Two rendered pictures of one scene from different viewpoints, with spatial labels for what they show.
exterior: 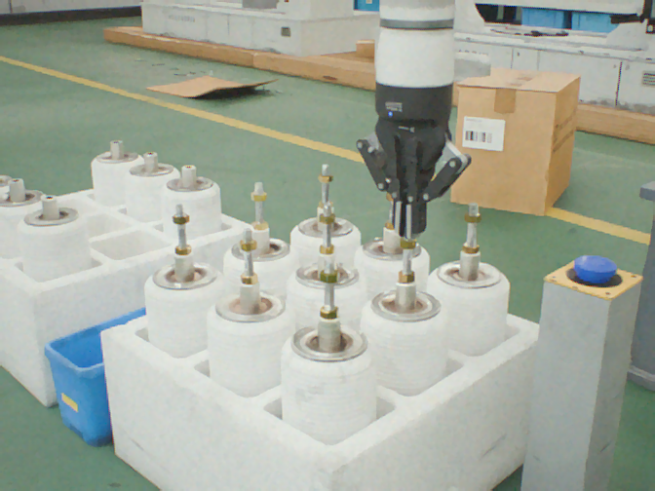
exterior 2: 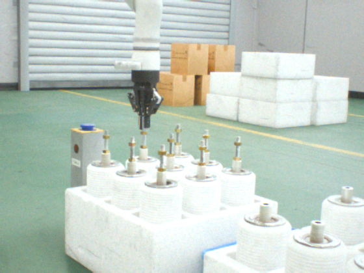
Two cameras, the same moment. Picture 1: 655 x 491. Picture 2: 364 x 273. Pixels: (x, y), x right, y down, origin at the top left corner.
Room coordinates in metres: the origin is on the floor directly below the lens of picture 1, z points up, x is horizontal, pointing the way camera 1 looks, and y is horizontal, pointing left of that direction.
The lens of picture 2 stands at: (2.17, 0.17, 0.55)
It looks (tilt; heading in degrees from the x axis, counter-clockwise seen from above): 9 degrees down; 187
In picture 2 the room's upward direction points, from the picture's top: 2 degrees clockwise
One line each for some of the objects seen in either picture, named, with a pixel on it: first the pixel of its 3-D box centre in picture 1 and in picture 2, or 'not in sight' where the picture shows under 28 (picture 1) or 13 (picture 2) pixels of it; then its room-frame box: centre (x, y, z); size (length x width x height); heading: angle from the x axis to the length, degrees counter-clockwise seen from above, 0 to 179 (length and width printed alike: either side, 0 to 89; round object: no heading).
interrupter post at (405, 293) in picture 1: (405, 294); (143, 155); (0.77, -0.08, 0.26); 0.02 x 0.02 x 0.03
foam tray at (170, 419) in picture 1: (327, 394); (168, 228); (0.85, 0.00, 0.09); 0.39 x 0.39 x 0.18; 46
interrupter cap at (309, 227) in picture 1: (326, 228); (161, 184); (1.02, 0.00, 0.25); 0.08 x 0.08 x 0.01
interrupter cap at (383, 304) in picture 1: (405, 306); (143, 159); (0.77, -0.08, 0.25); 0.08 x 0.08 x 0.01
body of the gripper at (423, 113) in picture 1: (412, 121); (145, 84); (0.77, -0.08, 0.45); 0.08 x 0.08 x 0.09
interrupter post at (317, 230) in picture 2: (150, 163); (317, 232); (1.31, 0.30, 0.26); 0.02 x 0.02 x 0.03
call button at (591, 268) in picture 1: (594, 271); (87, 127); (0.71, -0.26, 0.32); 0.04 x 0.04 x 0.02
